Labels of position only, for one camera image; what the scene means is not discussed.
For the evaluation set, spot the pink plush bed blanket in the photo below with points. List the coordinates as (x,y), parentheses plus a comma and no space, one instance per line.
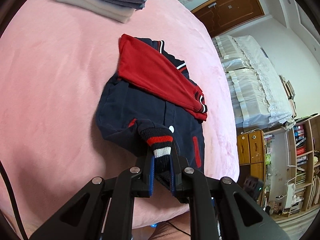
(50,80)

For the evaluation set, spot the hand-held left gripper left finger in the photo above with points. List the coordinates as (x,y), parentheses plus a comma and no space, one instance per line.
(150,175)

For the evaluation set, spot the row of books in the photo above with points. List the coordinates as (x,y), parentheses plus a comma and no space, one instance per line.
(288,90)

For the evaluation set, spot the wooden drawer cabinet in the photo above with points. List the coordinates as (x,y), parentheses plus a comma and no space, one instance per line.
(250,150)

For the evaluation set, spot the brown wooden door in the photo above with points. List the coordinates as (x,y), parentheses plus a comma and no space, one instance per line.
(232,10)

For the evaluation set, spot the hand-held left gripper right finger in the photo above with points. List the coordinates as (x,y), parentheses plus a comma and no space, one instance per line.
(178,177)

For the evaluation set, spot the wooden bookshelf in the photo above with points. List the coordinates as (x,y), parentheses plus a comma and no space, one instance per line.
(300,167)

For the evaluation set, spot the navy and red varsity jacket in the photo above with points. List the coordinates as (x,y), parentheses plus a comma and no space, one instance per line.
(150,105)

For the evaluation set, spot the folded cream cloth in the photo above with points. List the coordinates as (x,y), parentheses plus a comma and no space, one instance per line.
(100,7)

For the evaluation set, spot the lace covered cabinet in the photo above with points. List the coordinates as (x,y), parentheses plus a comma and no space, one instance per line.
(250,80)

